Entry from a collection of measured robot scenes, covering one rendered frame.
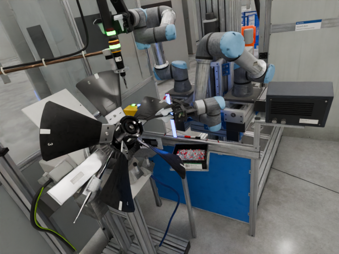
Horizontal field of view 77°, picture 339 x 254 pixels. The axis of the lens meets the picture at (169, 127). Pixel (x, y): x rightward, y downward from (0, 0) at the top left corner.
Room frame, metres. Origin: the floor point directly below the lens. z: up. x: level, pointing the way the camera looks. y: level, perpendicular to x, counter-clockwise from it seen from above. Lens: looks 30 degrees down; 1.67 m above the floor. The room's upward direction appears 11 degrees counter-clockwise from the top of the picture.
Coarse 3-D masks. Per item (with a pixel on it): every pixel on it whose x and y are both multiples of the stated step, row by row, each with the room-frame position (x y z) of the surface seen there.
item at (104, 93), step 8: (104, 72) 1.12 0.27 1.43; (112, 72) 1.12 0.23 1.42; (96, 80) 1.08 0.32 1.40; (104, 80) 1.07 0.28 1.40; (112, 80) 1.07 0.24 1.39; (80, 88) 1.05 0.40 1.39; (88, 88) 1.05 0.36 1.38; (96, 88) 1.04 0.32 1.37; (104, 88) 1.04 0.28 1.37; (112, 88) 1.03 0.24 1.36; (120, 88) 1.03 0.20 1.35; (88, 96) 1.02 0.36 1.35; (96, 96) 1.01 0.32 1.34; (104, 96) 1.00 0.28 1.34; (112, 96) 1.00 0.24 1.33; (120, 96) 1.00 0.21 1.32; (96, 104) 0.99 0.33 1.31; (104, 104) 0.98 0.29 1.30; (112, 104) 0.97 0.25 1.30; (120, 104) 0.96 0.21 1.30; (104, 112) 0.95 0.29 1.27
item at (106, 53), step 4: (104, 52) 0.95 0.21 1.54; (108, 52) 0.95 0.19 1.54; (108, 56) 0.94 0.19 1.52; (112, 56) 0.95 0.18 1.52; (112, 60) 0.95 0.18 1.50; (112, 64) 0.95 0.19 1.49; (112, 68) 0.95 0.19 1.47; (116, 68) 0.95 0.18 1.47; (124, 68) 0.94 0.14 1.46; (128, 68) 0.95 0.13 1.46; (116, 72) 0.93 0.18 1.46; (120, 72) 0.93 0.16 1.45
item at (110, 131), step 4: (104, 124) 0.83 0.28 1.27; (108, 124) 0.84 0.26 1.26; (112, 124) 0.85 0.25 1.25; (104, 128) 0.83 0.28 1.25; (108, 128) 0.84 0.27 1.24; (112, 128) 0.85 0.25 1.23; (104, 132) 0.83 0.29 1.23; (108, 132) 0.84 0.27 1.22; (112, 132) 0.85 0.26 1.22; (100, 136) 0.82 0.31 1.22; (104, 136) 0.83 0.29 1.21; (108, 136) 0.84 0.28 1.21; (112, 136) 0.84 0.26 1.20; (100, 140) 0.82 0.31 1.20; (104, 140) 0.83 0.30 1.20; (108, 140) 0.84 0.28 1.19
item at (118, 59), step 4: (116, 52) 0.94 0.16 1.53; (120, 52) 0.95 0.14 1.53; (116, 56) 0.95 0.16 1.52; (120, 56) 0.95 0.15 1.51; (116, 60) 0.95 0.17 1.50; (120, 60) 0.95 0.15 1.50; (116, 64) 0.96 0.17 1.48; (120, 64) 0.95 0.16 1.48; (120, 68) 0.95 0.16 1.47; (124, 72) 0.96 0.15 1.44
